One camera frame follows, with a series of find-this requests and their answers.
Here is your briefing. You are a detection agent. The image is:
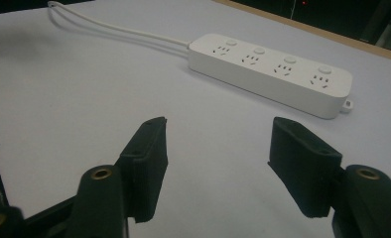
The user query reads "white power strip cable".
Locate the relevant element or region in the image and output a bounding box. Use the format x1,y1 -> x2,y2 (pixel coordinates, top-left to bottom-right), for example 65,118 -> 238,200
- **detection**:
47,0 -> 192,48

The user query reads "white power strip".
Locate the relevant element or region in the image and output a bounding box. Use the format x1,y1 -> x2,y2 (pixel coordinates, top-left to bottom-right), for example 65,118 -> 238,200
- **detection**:
187,33 -> 354,120

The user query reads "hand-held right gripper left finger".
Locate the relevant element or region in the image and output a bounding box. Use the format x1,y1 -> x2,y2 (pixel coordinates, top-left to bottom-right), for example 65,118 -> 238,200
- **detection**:
65,116 -> 169,238

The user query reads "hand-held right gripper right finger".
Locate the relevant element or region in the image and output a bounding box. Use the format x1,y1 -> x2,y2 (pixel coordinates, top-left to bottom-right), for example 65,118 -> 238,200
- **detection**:
267,116 -> 391,238

